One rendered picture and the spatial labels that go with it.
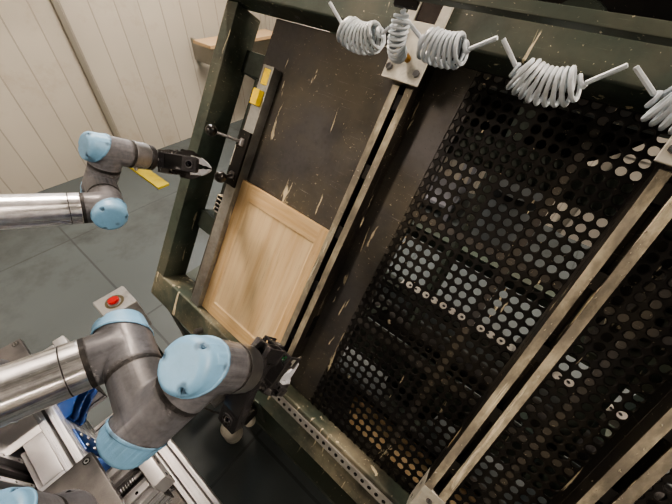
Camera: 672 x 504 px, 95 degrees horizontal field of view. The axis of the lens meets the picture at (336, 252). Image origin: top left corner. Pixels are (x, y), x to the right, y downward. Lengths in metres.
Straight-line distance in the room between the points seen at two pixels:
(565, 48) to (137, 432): 0.93
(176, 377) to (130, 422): 0.09
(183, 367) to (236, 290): 0.84
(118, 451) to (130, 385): 0.07
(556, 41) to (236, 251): 1.07
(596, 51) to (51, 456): 1.60
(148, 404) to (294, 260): 0.68
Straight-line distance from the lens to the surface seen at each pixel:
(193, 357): 0.43
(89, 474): 1.13
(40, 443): 1.34
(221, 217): 1.25
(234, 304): 1.28
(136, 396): 0.51
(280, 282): 1.10
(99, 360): 0.56
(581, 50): 0.82
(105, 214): 0.92
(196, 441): 2.16
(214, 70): 1.37
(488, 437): 0.91
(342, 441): 1.15
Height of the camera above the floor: 2.01
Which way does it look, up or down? 46 degrees down
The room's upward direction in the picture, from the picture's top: 5 degrees clockwise
